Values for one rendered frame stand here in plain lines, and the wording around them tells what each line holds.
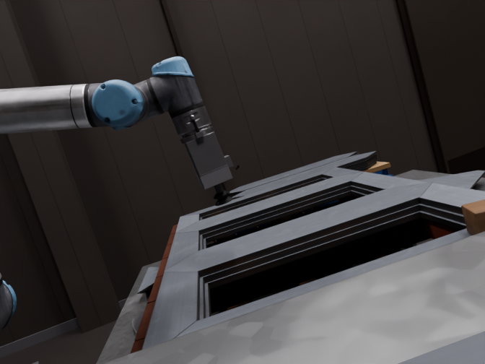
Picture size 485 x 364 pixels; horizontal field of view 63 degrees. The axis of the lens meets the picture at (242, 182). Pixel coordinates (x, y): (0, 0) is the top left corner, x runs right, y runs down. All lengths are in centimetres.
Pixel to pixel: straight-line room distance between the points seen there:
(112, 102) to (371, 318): 58
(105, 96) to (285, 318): 56
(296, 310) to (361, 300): 3
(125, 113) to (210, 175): 23
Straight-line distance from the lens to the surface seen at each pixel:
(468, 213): 75
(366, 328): 17
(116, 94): 69
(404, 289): 20
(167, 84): 83
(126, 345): 121
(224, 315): 69
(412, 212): 105
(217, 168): 82
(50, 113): 74
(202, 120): 83
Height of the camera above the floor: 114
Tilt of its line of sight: 7 degrees down
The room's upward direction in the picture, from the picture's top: 17 degrees counter-clockwise
